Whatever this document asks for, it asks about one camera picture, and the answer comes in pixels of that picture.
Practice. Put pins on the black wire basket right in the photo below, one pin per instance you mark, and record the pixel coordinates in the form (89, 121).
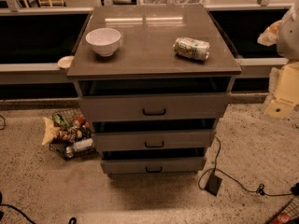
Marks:
(288, 214)

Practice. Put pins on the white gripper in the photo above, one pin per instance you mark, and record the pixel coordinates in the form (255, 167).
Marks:
(289, 36)

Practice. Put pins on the green snack packet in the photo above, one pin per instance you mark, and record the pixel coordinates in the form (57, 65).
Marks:
(58, 119)

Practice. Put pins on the black wire basket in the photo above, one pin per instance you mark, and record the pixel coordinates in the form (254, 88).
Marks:
(288, 214)
(78, 129)

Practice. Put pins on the grey drawer cabinet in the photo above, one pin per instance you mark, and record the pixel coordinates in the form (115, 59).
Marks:
(146, 64)

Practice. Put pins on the grey bottom drawer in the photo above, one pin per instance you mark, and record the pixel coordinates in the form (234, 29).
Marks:
(147, 166)

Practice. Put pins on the black wire basket left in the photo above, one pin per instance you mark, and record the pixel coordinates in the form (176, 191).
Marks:
(78, 129)

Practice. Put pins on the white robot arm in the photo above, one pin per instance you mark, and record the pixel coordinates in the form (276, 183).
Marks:
(285, 35)

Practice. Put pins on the grey middle drawer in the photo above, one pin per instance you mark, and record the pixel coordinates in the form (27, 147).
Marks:
(153, 140)

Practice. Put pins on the clear plastic bottle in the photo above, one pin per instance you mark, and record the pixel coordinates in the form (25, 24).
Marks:
(78, 146)

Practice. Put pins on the crushed green white can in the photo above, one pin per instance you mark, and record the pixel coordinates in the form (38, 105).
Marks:
(192, 48)

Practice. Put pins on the black floor box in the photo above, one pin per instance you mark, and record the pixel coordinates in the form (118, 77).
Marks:
(213, 184)

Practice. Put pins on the grey drawer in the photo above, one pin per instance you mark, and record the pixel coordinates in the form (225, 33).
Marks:
(153, 107)
(153, 140)
(147, 166)

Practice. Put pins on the metal railing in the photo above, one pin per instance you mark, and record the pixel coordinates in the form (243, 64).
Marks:
(24, 73)

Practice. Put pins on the small white dish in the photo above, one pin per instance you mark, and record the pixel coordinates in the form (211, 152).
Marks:
(65, 62)

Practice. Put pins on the white ceramic bowl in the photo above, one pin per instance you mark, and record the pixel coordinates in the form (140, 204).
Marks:
(104, 41)

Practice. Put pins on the yellow chip bag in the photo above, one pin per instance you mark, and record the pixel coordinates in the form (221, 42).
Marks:
(51, 131)

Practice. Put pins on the grey top drawer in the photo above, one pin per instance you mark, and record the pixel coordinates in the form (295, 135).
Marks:
(153, 107)

